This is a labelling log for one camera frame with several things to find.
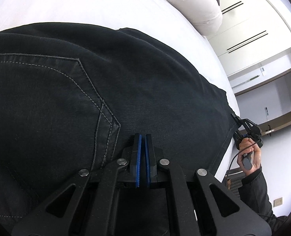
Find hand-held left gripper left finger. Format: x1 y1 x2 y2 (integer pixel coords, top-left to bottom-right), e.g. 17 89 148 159
11 133 142 236

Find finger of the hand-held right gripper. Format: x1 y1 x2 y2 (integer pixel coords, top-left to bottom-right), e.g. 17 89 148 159
231 113 247 129
233 130 247 150

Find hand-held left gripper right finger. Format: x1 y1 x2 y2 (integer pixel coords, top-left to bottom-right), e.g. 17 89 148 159
145 134 271 236

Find black pants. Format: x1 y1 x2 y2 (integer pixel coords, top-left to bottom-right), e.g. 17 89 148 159
0 23 237 236

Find person's right forearm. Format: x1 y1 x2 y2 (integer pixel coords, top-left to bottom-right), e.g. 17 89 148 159
241 166 287 236

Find person's right hand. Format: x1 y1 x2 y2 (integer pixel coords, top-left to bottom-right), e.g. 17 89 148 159
236 138 262 176

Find white wardrobe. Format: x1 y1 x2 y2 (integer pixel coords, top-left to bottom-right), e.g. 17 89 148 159
207 0 291 79

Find white bed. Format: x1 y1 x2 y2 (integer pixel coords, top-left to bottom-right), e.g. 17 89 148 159
0 0 240 180

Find black cable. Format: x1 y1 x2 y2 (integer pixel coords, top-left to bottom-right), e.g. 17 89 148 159
224 141 258 177

